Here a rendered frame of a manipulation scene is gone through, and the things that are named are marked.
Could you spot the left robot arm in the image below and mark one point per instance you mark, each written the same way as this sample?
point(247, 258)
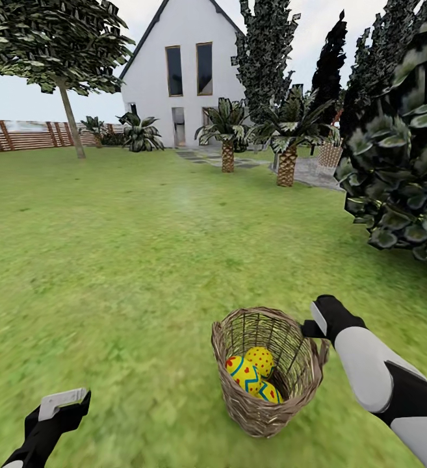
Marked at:
point(58, 413)

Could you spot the wicker basket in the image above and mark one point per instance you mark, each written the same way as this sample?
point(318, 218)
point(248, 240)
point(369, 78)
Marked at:
point(297, 371)

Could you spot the easter egg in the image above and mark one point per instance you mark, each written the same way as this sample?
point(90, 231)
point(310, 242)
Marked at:
point(270, 393)
point(262, 359)
point(245, 374)

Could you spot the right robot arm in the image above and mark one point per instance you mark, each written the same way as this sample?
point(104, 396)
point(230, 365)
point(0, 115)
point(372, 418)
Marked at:
point(383, 382)

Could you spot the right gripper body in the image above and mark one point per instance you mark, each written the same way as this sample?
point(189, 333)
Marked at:
point(312, 330)

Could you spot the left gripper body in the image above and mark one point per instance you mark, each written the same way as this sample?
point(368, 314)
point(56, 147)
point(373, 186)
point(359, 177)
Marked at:
point(65, 420)

